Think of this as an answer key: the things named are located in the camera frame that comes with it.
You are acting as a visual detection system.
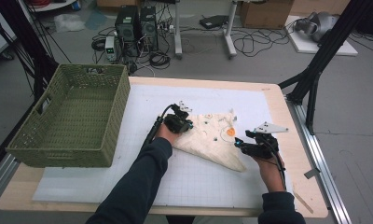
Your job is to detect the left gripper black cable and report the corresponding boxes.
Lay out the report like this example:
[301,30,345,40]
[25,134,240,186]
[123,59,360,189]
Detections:
[142,104,176,150]

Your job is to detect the black stand frame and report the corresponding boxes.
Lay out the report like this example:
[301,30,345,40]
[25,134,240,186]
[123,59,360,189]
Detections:
[0,0,60,101]
[278,0,373,136]

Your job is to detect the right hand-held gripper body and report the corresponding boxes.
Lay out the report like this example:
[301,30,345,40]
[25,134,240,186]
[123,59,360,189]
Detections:
[242,121,290,160]

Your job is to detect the person's left hand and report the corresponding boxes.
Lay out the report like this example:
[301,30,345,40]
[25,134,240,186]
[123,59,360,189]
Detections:
[156,122,181,146]

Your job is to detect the person's right hand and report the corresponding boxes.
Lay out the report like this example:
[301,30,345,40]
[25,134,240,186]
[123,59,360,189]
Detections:
[253,152,285,193]

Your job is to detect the cream cloth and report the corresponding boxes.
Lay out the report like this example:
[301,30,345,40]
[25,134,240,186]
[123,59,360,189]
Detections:
[172,108,248,173]

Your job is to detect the clear plastic bag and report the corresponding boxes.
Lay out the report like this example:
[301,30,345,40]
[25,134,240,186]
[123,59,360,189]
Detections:
[53,13,87,34]

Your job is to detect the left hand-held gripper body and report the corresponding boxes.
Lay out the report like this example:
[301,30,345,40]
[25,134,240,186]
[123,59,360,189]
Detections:
[164,101,193,134]

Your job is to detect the loose black floor cables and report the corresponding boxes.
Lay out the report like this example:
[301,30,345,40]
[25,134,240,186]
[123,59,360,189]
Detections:
[230,27,289,58]

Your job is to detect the grey rounded device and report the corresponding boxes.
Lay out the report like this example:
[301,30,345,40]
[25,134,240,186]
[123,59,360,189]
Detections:
[295,11,339,43]

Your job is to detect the white floor board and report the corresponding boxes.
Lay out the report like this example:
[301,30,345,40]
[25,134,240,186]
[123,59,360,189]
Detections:
[285,15,359,57]

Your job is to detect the large black computer tower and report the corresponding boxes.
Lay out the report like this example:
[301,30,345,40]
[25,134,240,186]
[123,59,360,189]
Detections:
[114,5,141,58]

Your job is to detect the green woven basket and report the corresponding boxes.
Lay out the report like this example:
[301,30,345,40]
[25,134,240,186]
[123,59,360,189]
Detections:
[6,63,131,169]

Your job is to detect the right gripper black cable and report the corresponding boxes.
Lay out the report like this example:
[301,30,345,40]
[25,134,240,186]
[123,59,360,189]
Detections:
[266,135,288,191]

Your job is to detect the flat black device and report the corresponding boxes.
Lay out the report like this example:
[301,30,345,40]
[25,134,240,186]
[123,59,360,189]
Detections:
[199,14,229,30]

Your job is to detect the white table leg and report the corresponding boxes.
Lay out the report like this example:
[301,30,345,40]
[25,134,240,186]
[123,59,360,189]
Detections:
[223,0,239,59]
[173,0,184,60]

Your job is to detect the white grid mat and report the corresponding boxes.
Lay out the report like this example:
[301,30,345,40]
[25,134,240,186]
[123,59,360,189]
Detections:
[32,83,296,209]

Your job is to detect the coiled black cable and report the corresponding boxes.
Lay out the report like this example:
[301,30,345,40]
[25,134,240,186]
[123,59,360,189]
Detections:
[147,50,172,70]

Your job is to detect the large cardboard box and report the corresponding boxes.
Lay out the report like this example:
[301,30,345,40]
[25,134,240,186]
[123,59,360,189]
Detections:
[239,0,295,30]

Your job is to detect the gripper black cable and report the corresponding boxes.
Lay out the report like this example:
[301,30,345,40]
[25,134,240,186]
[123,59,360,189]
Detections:
[266,135,288,191]
[142,104,176,150]

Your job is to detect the grey tape piece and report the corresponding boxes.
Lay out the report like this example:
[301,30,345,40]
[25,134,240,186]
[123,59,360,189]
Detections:
[303,167,322,180]

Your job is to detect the small white power supply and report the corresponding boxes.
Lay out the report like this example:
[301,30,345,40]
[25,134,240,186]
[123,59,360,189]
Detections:
[104,35,117,62]

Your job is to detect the slim black computer tower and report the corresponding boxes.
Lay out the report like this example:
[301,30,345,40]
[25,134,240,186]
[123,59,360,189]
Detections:
[140,6,159,52]

